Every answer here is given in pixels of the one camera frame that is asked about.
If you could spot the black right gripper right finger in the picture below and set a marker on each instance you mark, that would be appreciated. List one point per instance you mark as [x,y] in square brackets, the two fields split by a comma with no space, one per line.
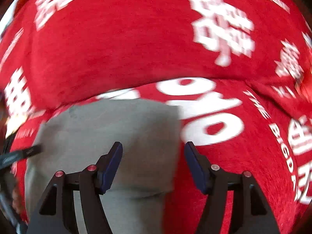
[251,212]

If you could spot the red blanket with white print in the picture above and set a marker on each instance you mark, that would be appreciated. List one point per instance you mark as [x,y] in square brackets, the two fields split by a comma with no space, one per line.
[239,71]

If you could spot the grey small garment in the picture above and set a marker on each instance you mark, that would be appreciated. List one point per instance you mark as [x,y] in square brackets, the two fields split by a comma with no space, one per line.
[76,138]

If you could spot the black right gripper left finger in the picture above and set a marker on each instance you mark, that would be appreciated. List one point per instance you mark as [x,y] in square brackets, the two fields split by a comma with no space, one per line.
[55,211]

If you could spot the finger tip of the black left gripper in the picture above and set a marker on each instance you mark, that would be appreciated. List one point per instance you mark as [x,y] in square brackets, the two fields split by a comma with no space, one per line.
[8,159]

